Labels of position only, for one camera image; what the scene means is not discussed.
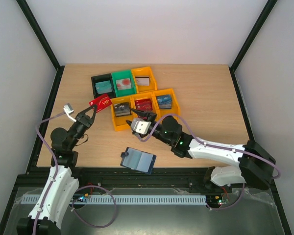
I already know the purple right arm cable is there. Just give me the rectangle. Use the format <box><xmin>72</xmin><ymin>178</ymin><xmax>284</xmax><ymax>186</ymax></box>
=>
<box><xmin>138</xmin><ymin>114</ymin><xmax>282</xmax><ymax>181</ymax></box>

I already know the teal card stack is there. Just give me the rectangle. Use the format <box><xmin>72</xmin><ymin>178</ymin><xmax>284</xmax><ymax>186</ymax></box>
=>
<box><xmin>95</xmin><ymin>80</ymin><xmax>113</xmax><ymax>94</ymax></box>

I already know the yellow bin with blue cards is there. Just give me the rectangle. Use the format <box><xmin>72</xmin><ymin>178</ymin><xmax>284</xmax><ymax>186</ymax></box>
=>
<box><xmin>152</xmin><ymin>89</ymin><xmax>180</xmax><ymax>119</ymax></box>

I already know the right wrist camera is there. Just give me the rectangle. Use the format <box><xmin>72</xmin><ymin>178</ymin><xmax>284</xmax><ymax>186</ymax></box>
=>
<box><xmin>134</xmin><ymin>117</ymin><xmax>151</xmax><ymax>135</ymax></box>

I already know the dark VIP card stack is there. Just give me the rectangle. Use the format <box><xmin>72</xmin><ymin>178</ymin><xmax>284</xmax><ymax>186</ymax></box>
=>
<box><xmin>113</xmin><ymin>102</ymin><xmax>131</xmax><ymax>117</ymax></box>

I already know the white striped card stack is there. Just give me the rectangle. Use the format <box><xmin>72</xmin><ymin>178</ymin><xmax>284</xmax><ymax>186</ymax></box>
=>
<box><xmin>135</xmin><ymin>76</ymin><xmax>150</xmax><ymax>87</ymax></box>

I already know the red VIP card stack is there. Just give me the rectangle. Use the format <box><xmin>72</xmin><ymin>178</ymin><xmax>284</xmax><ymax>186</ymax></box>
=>
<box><xmin>135</xmin><ymin>98</ymin><xmax>152</xmax><ymax>111</ymax></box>

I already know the black left rear frame post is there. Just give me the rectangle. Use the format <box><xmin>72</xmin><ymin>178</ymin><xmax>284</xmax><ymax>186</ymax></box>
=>
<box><xmin>16</xmin><ymin>0</ymin><xmax>64</xmax><ymax>71</ymax></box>

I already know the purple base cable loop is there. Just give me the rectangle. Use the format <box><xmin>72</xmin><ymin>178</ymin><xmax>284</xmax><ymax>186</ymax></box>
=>
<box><xmin>71</xmin><ymin>184</ymin><xmax>117</xmax><ymax>228</ymax></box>

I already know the red white card stack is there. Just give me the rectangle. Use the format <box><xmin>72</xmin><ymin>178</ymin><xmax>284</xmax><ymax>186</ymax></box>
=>
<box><xmin>116</xmin><ymin>78</ymin><xmax>132</xmax><ymax>91</ymax></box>

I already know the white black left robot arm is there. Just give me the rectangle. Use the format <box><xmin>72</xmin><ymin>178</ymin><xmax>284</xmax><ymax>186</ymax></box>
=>
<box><xmin>17</xmin><ymin>104</ymin><xmax>97</xmax><ymax>235</ymax></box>

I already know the yellow bin with dark cards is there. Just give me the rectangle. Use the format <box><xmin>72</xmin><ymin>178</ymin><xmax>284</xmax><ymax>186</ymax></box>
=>
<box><xmin>110</xmin><ymin>95</ymin><xmax>138</xmax><ymax>131</ymax></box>

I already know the yellow rear bin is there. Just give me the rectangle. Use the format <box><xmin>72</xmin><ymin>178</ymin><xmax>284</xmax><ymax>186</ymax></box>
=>
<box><xmin>131</xmin><ymin>66</ymin><xmax>157</xmax><ymax>94</ymax></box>

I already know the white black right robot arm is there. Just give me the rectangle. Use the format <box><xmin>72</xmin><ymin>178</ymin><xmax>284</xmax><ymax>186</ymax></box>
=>
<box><xmin>127</xmin><ymin>108</ymin><xmax>279</xmax><ymax>192</ymax></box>

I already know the white slotted cable duct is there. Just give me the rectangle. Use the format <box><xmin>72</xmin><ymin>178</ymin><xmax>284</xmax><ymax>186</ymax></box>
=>
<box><xmin>21</xmin><ymin>194</ymin><xmax>207</xmax><ymax>205</ymax></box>

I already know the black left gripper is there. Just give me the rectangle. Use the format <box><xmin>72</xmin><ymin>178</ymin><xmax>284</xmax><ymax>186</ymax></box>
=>
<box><xmin>69</xmin><ymin>104</ymin><xmax>98</xmax><ymax>150</ymax></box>

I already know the red VIP credit card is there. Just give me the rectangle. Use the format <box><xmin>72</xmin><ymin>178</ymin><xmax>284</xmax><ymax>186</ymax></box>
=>
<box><xmin>89</xmin><ymin>94</ymin><xmax>112</xmax><ymax>113</ymax></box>

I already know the blue card holder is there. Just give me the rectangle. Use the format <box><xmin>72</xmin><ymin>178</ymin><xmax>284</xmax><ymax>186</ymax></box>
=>
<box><xmin>120</xmin><ymin>147</ymin><xmax>156</xmax><ymax>175</ymax></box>

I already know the blue VIP card stack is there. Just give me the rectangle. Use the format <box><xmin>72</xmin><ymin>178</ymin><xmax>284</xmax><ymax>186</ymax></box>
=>
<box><xmin>156</xmin><ymin>94</ymin><xmax>172</xmax><ymax>109</ymax></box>

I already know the green bin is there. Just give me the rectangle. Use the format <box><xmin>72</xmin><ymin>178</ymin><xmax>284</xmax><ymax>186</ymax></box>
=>
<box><xmin>111</xmin><ymin>70</ymin><xmax>137</xmax><ymax>97</ymax></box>

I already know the yellow bin with red cards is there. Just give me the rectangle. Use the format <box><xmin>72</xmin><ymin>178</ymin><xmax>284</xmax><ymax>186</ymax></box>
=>
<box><xmin>131</xmin><ymin>92</ymin><xmax>160</xmax><ymax>120</ymax></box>

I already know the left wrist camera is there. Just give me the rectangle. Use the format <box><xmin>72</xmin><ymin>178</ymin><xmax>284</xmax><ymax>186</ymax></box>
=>
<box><xmin>63</xmin><ymin>103</ymin><xmax>76</xmax><ymax>122</ymax></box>

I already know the black right rear frame post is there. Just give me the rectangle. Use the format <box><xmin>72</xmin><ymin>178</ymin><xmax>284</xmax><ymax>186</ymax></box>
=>
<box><xmin>230</xmin><ymin>0</ymin><xmax>278</xmax><ymax>74</ymax></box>

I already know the black bin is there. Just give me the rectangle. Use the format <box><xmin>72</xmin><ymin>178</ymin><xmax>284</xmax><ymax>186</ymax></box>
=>
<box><xmin>91</xmin><ymin>73</ymin><xmax>116</xmax><ymax>99</ymax></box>

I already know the black front frame rail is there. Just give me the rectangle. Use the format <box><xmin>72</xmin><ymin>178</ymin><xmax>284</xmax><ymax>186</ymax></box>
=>
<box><xmin>13</xmin><ymin>166</ymin><xmax>276</xmax><ymax>194</ymax></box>

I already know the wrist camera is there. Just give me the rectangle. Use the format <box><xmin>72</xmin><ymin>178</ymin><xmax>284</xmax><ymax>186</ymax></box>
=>
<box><xmin>134</xmin><ymin>117</ymin><xmax>151</xmax><ymax>135</ymax></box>
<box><xmin>63</xmin><ymin>103</ymin><xmax>76</xmax><ymax>122</ymax></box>

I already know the black frame post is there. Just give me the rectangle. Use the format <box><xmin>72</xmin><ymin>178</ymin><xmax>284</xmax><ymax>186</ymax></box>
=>
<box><xmin>16</xmin><ymin>0</ymin><xmax>64</xmax><ymax>71</ymax></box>
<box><xmin>230</xmin><ymin>0</ymin><xmax>278</xmax><ymax>74</ymax></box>

